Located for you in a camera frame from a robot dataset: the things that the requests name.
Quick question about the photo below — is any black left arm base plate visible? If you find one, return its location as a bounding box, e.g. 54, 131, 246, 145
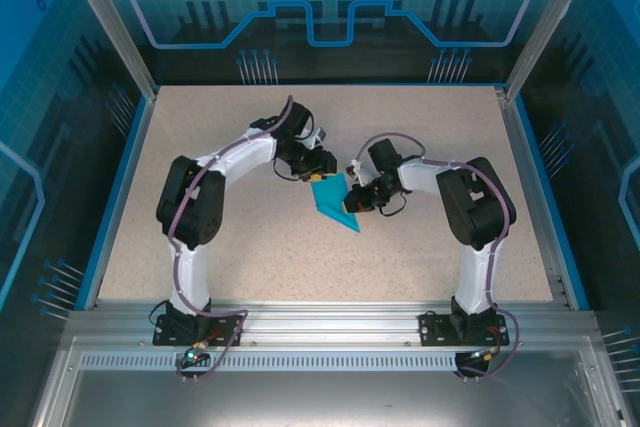
152, 314, 247, 348

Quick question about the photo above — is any slotted grey cable duct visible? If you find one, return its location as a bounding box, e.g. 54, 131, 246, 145
79, 352, 591, 371

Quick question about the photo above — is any long aluminium frame rail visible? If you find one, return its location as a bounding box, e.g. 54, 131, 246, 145
64, 296, 599, 348

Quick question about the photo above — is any thin black right gripper cable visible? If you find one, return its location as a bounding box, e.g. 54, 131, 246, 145
375, 190, 408, 219

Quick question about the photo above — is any short aluminium frame rail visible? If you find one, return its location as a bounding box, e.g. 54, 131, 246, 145
492, 85, 572, 306

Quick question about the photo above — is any aluminium frame post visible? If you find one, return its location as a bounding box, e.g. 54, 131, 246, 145
55, 0, 162, 101
503, 0, 604, 101

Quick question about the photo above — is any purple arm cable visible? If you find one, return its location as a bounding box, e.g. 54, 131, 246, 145
353, 132, 522, 384
167, 94, 296, 384

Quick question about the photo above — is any blue printed enclosure side panel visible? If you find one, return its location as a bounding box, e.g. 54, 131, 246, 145
0, 0, 151, 427
519, 0, 640, 398

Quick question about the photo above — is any cable connector with green light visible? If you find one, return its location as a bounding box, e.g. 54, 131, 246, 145
467, 346, 502, 364
180, 340, 210, 367

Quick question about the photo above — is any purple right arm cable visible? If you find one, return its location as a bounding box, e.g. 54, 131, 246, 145
353, 132, 522, 384

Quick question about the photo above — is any thin black left gripper cable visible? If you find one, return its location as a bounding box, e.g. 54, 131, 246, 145
271, 155, 302, 182

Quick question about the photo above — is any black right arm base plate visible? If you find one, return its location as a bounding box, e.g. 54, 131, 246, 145
418, 310, 517, 348

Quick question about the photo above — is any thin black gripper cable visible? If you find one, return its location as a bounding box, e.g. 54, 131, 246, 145
375, 190, 408, 219
271, 155, 302, 182

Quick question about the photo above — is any blue printed enclosure panel with gear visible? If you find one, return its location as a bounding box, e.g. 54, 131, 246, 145
94, 0, 556, 87

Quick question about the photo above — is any teal cloth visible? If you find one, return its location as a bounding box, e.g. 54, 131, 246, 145
309, 172, 362, 235

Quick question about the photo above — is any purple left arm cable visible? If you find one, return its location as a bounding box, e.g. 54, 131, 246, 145
167, 94, 296, 384

